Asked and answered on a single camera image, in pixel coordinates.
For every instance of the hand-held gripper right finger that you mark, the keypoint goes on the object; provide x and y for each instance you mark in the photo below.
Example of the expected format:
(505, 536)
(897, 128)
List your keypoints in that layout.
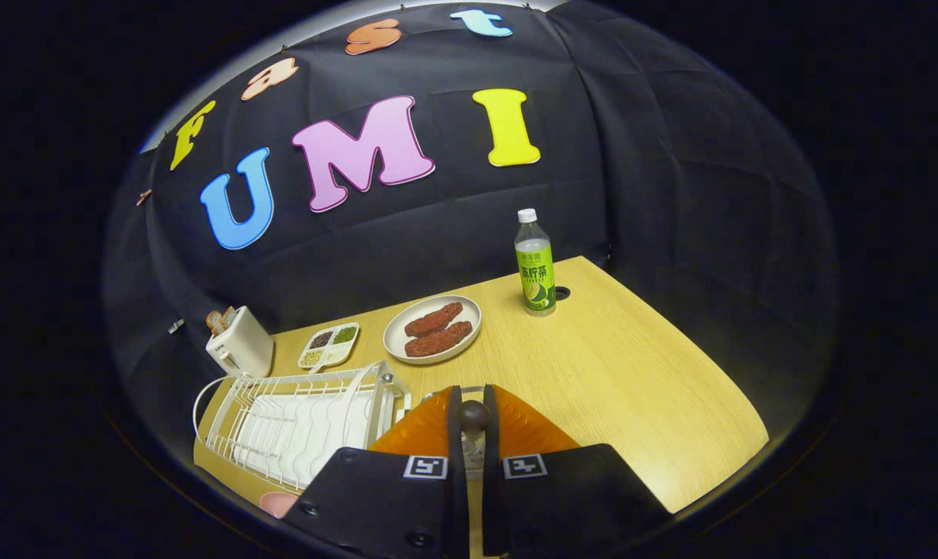
(491, 505)

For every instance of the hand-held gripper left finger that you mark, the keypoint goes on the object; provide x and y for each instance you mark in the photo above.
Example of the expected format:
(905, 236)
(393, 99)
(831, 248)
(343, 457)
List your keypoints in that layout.
(456, 497)

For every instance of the pink plate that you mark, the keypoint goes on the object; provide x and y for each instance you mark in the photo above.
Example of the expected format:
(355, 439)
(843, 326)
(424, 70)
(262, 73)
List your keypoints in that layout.
(277, 505)

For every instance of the white round plate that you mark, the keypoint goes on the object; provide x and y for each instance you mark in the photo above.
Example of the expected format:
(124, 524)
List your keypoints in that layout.
(395, 334)

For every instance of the red meat piece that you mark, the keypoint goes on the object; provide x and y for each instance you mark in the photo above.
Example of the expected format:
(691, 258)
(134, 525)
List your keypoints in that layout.
(438, 341)
(434, 319)

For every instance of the white divided grain tray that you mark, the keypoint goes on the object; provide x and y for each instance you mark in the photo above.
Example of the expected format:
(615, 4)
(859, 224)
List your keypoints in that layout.
(329, 353)

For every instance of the green label drink bottle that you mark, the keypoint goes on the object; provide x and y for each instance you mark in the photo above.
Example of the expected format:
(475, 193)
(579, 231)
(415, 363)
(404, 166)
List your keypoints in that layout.
(536, 272)

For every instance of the white toaster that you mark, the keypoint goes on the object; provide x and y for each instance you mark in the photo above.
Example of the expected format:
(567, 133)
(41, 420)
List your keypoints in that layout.
(244, 349)

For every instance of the toast bread slice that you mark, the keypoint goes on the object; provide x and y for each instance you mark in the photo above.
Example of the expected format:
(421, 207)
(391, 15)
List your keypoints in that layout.
(227, 317)
(213, 324)

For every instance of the silver clip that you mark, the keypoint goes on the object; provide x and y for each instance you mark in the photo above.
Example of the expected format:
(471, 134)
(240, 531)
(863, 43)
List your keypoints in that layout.
(175, 326)

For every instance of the copper clip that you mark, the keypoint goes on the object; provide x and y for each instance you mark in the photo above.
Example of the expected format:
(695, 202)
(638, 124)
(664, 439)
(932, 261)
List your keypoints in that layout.
(144, 197)

